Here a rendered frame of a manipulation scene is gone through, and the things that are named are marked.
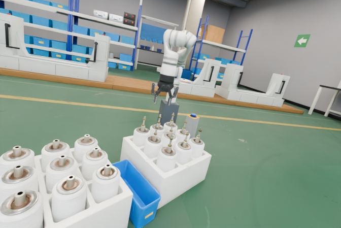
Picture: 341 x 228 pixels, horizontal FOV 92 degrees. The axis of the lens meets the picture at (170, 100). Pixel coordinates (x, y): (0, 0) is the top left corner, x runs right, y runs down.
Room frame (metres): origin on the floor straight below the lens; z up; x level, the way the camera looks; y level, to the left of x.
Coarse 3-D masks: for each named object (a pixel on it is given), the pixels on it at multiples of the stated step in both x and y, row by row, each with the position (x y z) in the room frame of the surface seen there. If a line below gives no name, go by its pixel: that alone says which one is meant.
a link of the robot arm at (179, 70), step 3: (177, 69) 1.42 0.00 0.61; (180, 69) 1.43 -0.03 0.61; (177, 72) 1.42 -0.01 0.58; (180, 72) 1.42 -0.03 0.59; (177, 75) 1.43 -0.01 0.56; (180, 75) 1.42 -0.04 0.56; (177, 78) 1.44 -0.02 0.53; (180, 78) 1.44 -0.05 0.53; (174, 81) 1.42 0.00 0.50; (177, 81) 1.42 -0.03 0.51; (174, 84) 1.42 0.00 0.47; (177, 84) 1.43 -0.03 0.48
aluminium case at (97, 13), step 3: (93, 12) 4.96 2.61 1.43; (96, 12) 4.97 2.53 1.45; (99, 12) 5.00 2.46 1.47; (102, 12) 5.02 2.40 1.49; (105, 12) 5.04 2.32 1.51; (93, 15) 4.96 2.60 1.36; (96, 15) 4.98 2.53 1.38; (99, 15) 4.98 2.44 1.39; (102, 15) 5.02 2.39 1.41; (105, 15) 5.04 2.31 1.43; (108, 15) 5.20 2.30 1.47; (102, 18) 5.02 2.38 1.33; (105, 18) 5.04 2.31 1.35; (108, 18) 5.25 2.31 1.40
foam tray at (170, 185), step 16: (128, 144) 0.84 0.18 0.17; (144, 160) 0.73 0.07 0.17; (192, 160) 0.80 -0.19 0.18; (208, 160) 0.88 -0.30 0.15; (144, 176) 0.71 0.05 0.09; (160, 176) 0.64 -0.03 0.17; (176, 176) 0.68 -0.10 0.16; (192, 176) 0.79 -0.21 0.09; (160, 192) 0.62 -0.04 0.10; (176, 192) 0.71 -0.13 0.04
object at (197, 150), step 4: (192, 144) 0.86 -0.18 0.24; (196, 144) 0.86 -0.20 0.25; (192, 148) 0.86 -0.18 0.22; (196, 148) 0.85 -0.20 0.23; (200, 148) 0.86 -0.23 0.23; (192, 152) 0.85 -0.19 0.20; (196, 152) 0.85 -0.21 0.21; (200, 152) 0.86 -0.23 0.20; (196, 156) 0.85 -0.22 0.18; (200, 156) 0.87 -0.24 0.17
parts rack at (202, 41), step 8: (208, 16) 5.95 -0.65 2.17; (200, 40) 6.12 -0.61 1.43; (248, 40) 6.50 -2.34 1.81; (200, 48) 5.95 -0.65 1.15; (224, 48) 6.88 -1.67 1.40; (232, 48) 6.32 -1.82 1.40; (192, 56) 6.45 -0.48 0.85; (240, 64) 6.54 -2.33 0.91; (192, 72) 6.13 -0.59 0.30; (192, 80) 5.94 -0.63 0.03; (216, 80) 6.23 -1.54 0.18
